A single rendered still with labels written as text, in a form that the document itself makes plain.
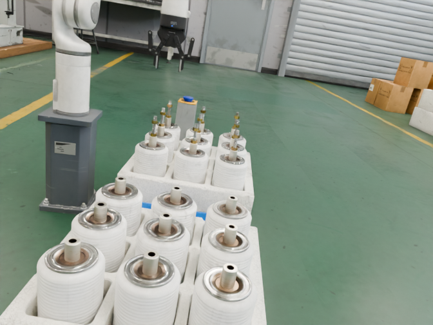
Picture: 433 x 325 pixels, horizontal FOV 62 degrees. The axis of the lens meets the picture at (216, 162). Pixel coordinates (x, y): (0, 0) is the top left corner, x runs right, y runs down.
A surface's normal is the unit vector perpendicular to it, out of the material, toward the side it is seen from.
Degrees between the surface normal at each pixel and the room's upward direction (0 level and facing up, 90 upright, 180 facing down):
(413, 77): 90
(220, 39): 90
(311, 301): 0
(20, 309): 0
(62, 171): 90
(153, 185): 90
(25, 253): 0
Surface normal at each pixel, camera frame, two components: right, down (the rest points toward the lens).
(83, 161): 0.75, 0.32
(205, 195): -0.05, 0.35
